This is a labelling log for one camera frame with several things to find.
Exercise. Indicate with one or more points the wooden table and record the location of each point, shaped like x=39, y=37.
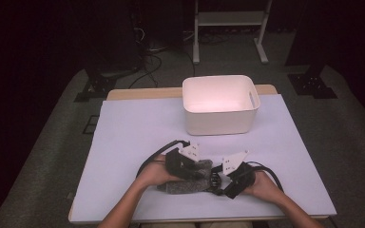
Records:
x=145, y=93

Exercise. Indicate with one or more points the black square floor frame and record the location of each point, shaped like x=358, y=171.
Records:
x=90, y=124

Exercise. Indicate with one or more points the white metal stand frame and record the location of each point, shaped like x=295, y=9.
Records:
x=229, y=18

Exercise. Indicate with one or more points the white plastic bin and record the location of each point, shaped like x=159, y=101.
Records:
x=218, y=120

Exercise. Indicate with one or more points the person's left hand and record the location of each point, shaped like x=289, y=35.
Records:
x=153, y=172

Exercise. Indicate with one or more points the pale lavender table mat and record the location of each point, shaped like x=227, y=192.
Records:
x=123, y=126

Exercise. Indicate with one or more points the person's right hand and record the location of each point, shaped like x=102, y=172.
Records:
x=266, y=186

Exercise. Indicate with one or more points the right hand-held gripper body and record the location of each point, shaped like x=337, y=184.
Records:
x=242, y=179

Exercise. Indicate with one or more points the grey cloth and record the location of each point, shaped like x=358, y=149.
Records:
x=187, y=186

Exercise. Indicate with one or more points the black stand base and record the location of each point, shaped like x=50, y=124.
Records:
x=312, y=85
x=99, y=85

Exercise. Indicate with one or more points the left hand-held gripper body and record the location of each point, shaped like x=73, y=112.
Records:
x=176, y=163

